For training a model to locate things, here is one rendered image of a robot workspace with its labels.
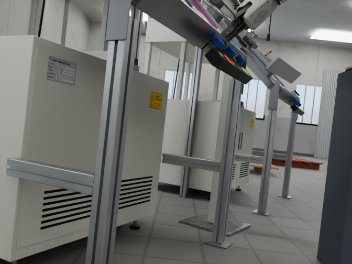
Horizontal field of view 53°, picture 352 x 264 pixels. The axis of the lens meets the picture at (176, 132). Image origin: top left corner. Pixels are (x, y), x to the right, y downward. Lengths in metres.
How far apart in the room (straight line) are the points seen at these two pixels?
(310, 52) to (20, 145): 11.10
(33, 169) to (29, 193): 0.14
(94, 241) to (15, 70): 0.48
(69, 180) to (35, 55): 0.34
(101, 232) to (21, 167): 0.26
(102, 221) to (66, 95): 0.42
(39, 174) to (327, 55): 11.33
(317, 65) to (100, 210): 11.18
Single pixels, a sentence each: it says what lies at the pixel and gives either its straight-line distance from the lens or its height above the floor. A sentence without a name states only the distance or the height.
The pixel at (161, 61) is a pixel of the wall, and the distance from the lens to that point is 11.00.
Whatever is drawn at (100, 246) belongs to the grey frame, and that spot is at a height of 0.19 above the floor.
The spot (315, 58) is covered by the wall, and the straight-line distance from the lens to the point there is 11.73.
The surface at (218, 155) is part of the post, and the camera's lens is 1.64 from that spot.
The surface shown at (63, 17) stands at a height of 0.91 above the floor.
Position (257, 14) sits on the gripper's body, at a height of 0.77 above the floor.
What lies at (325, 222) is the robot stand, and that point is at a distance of 1.43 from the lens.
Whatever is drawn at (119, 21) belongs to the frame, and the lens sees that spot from 0.72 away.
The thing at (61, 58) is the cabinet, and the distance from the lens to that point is 1.00.
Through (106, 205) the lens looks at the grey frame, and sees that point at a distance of 0.71.
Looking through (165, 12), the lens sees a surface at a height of 0.70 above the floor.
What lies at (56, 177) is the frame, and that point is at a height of 0.30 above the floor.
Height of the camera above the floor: 0.43
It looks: 1 degrees down
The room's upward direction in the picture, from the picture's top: 6 degrees clockwise
